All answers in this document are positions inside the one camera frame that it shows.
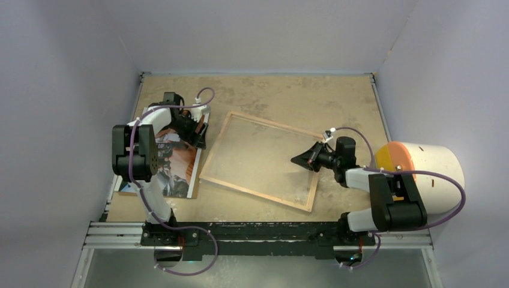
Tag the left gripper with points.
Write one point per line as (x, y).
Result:
(197, 139)

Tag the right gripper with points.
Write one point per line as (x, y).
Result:
(309, 159)

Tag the wooden picture frame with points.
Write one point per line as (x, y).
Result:
(214, 175)

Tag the glossy photo print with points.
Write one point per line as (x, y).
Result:
(176, 163)

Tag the clear acrylic sheet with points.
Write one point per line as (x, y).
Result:
(258, 159)

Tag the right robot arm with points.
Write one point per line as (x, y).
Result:
(395, 202)

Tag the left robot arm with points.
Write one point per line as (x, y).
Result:
(135, 151)

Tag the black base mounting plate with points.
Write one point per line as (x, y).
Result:
(321, 240)

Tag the white cylinder with orange face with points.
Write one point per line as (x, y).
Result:
(438, 195)

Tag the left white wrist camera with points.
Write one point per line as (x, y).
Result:
(199, 110)

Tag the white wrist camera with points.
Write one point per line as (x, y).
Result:
(199, 110)
(328, 134)

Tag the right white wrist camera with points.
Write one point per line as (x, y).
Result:
(328, 134)

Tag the aluminium rail frame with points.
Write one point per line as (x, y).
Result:
(106, 235)

